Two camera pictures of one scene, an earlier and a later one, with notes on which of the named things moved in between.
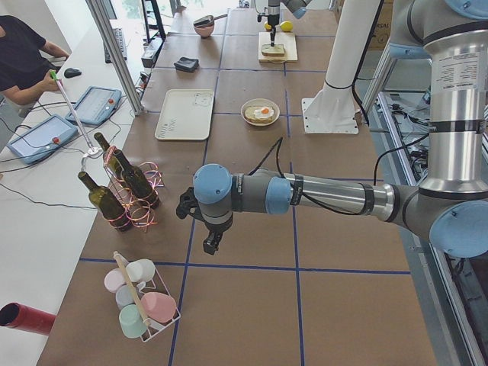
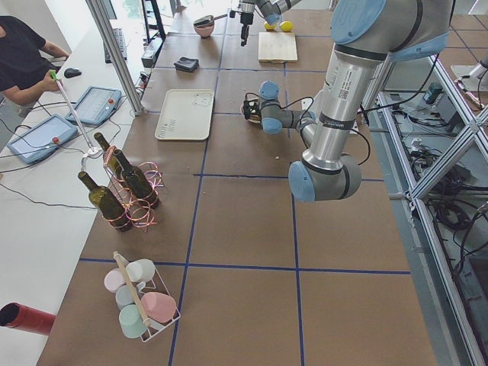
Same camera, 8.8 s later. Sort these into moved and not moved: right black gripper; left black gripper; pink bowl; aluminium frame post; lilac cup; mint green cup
Moved: right black gripper; left black gripper
Not moved: pink bowl; mint green cup; aluminium frame post; lilac cup
